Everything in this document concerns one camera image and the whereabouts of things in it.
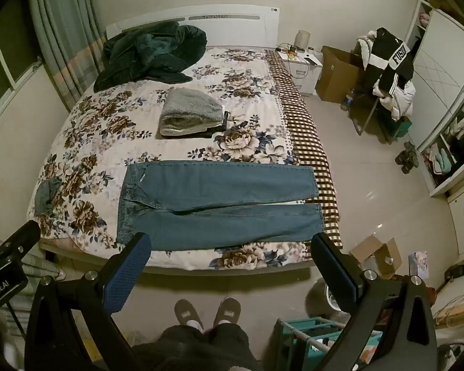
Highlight white radiator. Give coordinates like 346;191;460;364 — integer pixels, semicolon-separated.
0;253;65;341

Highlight floral plush blanket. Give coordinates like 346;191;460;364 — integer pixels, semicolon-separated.
27;44;343;276

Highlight white puffy coat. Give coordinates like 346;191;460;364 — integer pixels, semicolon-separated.
373;77;417;121

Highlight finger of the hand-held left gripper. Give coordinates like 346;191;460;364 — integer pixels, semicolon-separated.
0;220;41;264

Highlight black and white jacket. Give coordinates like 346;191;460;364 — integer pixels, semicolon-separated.
361;27;415;97

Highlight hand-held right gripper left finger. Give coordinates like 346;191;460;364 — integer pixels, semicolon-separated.
23;232;153;371

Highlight small open cardboard box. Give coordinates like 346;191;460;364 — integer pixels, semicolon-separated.
350;236;403;281

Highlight grey-green striped curtain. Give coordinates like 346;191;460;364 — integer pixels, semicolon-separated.
26;0;110;113

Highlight teal storage rack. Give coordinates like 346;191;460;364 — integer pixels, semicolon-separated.
276;317;383;371

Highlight blue denim pants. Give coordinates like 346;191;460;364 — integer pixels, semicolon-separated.
116;161;324;251

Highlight white round container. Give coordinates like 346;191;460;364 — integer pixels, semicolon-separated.
308;278;344;312

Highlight window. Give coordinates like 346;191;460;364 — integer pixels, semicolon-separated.
0;0;44;113

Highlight metal frame chair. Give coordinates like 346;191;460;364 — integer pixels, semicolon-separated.
350;89;410;144

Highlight dark green jacket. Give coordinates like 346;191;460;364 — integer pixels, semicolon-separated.
94;20;208;93

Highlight white bed headboard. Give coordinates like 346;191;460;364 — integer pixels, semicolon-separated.
106;6;281;49

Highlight white sliding door wardrobe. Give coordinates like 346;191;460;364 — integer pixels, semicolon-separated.
404;0;464;198

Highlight colourful printed carton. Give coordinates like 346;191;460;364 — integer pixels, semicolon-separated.
408;253;431;279

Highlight large brown cardboard box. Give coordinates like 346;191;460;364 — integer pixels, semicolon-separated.
315;45;369;104

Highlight small teal cloth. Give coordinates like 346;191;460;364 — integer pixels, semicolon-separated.
35;178;65;215

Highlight folded grey fleece garment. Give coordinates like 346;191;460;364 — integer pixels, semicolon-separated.
159;89;228;139

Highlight grey house slipper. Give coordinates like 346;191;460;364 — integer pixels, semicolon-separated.
174;299;205;331
213;297;242;327

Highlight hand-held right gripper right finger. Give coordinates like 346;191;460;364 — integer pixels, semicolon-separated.
310;233;438;371

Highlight white nightstand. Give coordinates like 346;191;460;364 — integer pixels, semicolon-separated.
276;48;324;97

